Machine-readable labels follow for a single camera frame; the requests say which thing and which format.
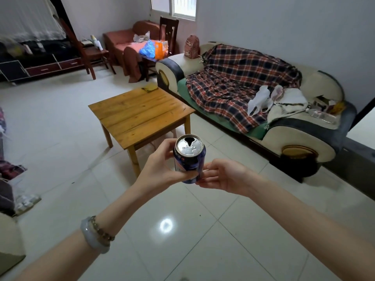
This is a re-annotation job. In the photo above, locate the person's right hand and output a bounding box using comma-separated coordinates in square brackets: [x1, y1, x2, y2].
[196, 159, 265, 198]

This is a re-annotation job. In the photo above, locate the person's left hand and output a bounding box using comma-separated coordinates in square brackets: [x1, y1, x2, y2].
[133, 139, 203, 200]

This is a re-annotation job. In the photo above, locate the blue drink can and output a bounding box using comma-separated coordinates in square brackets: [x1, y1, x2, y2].
[173, 134, 206, 185]

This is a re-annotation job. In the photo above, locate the person's right forearm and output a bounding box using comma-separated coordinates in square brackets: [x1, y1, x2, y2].
[249, 180, 375, 281]

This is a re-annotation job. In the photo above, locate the person's left forearm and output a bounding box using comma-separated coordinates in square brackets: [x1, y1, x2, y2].
[13, 184, 154, 281]

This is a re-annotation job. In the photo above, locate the low wooden table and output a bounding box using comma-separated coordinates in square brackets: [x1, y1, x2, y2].
[88, 86, 196, 176]

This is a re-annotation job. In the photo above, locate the green sofa seat cover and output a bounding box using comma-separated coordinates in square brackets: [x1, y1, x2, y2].
[177, 78, 268, 141]

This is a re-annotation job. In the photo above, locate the red blue plaid blanket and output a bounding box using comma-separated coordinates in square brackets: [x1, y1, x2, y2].
[186, 44, 302, 134]

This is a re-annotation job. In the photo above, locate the cream and black sofa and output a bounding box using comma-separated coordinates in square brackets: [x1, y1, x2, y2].
[155, 41, 357, 182]

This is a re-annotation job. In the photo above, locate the pinkish white plastic bag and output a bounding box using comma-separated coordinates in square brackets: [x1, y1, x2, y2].
[270, 85, 285, 103]

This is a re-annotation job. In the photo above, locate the white fringed cloth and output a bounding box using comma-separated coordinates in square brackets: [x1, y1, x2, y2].
[265, 88, 309, 130]

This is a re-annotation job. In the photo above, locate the pale jade bangle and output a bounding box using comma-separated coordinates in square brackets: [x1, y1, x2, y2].
[80, 217, 110, 255]

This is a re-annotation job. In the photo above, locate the orange plastic bag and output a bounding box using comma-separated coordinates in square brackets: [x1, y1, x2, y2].
[154, 40, 169, 60]

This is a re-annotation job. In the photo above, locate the blue plastic bag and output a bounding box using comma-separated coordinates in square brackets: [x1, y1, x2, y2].
[138, 40, 156, 59]

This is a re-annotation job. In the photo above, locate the clear plastic bottle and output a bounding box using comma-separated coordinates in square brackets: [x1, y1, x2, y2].
[308, 108, 337, 124]

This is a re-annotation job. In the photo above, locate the open cardboard box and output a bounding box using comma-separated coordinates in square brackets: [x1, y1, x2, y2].
[313, 95, 337, 113]

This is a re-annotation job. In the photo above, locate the dark wooden carved chair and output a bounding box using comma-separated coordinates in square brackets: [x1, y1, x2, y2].
[141, 16, 180, 82]

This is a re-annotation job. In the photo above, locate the crumpled white plastic bag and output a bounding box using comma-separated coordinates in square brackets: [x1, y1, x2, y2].
[133, 31, 151, 43]

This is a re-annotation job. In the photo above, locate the red-brown armchair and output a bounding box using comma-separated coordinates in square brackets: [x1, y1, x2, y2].
[103, 20, 161, 84]

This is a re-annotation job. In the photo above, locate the reddish wooden chair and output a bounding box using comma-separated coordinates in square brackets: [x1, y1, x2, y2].
[59, 18, 117, 80]

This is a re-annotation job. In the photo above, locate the white spray bottle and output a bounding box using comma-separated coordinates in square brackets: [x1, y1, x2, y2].
[90, 35, 104, 51]

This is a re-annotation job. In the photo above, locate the white slipper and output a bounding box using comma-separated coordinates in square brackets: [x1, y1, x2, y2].
[13, 194, 42, 216]

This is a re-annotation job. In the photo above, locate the plaid cloth heap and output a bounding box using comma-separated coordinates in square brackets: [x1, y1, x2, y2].
[0, 160, 27, 180]

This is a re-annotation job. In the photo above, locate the grey clothing heap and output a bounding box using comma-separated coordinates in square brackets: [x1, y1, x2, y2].
[0, 178, 16, 217]

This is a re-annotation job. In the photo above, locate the dark low cabinet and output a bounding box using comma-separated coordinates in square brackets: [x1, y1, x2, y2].
[0, 41, 85, 83]

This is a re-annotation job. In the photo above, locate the beige cushioned seat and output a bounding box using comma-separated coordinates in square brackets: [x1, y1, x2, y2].
[0, 213, 26, 275]

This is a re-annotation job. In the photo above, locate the white net curtain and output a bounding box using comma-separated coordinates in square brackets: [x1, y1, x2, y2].
[0, 0, 66, 43]

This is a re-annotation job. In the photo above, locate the brown bead bracelet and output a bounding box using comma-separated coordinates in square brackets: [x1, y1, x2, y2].
[90, 216, 115, 243]

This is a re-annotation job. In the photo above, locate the dark door frame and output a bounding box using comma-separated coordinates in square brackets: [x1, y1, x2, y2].
[322, 96, 375, 201]

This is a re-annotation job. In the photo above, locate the window with white frame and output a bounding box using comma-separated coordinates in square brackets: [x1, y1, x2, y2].
[150, 0, 197, 21]

